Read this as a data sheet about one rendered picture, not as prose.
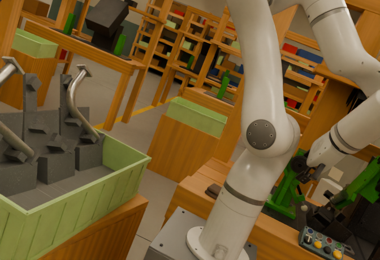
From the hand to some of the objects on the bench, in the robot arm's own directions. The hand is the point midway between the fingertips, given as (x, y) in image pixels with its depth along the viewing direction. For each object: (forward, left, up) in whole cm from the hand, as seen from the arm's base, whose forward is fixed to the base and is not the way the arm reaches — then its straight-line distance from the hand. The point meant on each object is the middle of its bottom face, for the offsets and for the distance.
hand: (305, 167), depth 97 cm
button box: (+23, -24, -34) cm, 47 cm away
